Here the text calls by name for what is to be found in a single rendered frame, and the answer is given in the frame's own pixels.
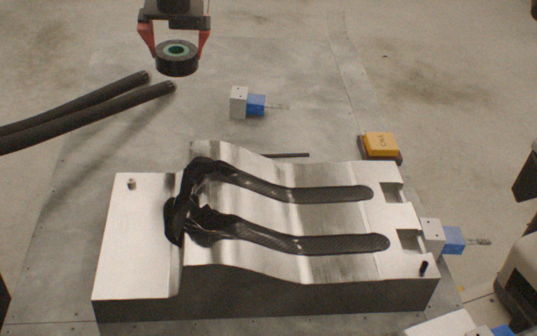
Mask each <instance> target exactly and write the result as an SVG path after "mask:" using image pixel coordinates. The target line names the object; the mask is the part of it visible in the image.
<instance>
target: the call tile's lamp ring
mask: <svg viewBox="0 0 537 336"><path fill-rule="evenodd" d="M358 136H359V138H360V142H361V144H362V148H363V150H364V154H365V156H366V158H367V159H403V158H402V155H401V153H400V150H399V152H398V156H399V157H381V156H369V155H368V151H367V150H366V146H365V144H364V140H363V137H364V135H358Z"/></svg>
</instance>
